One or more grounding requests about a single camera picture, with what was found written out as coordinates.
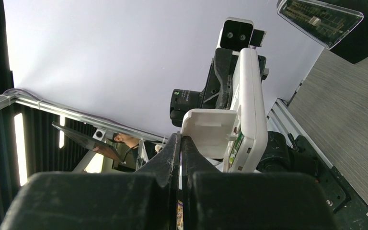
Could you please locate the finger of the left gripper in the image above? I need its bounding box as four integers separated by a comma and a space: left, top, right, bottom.
258, 55, 269, 81

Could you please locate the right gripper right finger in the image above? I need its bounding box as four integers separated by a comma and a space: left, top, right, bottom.
181, 136, 339, 230

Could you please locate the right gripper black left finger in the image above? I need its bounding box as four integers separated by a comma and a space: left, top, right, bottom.
0, 132, 181, 230

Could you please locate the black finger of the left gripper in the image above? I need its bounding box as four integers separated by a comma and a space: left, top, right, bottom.
201, 48, 238, 109

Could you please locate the white battery cover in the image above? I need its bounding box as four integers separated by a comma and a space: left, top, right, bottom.
181, 108, 238, 159

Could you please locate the white grey remote control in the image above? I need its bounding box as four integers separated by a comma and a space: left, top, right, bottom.
223, 48, 268, 173

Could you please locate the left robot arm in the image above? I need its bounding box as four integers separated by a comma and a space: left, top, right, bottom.
170, 48, 238, 127

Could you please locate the transparent black metronome cover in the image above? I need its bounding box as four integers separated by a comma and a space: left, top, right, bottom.
276, 0, 368, 64

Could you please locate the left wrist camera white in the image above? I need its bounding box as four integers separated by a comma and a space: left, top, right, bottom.
217, 17, 266, 52

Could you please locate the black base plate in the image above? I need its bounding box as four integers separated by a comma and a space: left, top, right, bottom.
257, 130, 368, 230

